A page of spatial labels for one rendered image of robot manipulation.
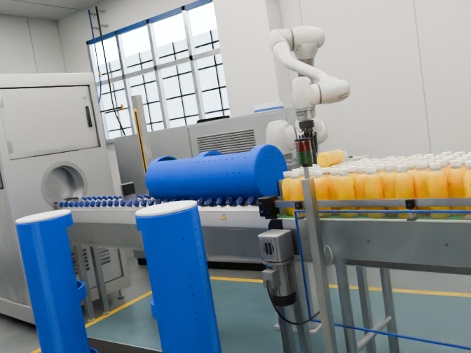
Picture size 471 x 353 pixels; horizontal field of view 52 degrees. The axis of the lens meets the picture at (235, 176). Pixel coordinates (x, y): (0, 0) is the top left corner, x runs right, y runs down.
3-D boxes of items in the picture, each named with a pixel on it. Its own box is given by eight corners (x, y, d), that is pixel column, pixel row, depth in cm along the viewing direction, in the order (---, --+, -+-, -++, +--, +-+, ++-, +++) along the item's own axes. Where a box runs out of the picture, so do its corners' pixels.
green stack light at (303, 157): (303, 162, 193) (301, 150, 192) (316, 162, 188) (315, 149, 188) (294, 165, 188) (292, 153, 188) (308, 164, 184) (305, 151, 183)
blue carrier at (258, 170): (183, 194, 317) (174, 152, 312) (292, 190, 258) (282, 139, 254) (151, 207, 296) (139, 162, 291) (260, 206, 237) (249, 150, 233)
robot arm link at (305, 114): (291, 111, 237) (293, 122, 237) (307, 108, 231) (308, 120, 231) (301, 109, 243) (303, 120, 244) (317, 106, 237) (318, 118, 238)
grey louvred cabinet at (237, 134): (166, 251, 578) (146, 133, 564) (331, 257, 455) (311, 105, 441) (133, 266, 534) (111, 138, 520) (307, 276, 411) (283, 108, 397)
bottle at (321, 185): (327, 217, 205) (322, 175, 204) (312, 218, 210) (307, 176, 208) (334, 213, 211) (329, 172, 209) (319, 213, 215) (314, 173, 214)
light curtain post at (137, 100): (173, 309, 380) (137, 95, 363) (178, 310, 376) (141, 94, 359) (167, 312, 375) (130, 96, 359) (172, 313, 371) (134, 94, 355)
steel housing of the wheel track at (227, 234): (93, 237, 399) (86, 197, 395) (315, 253, 254) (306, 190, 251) (62, 247, 378) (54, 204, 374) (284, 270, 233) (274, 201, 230)
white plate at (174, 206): (192, 197, 233) (193, 200, 233) (134, 208, 227) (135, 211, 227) (200, 204, 206) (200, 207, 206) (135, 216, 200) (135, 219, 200)
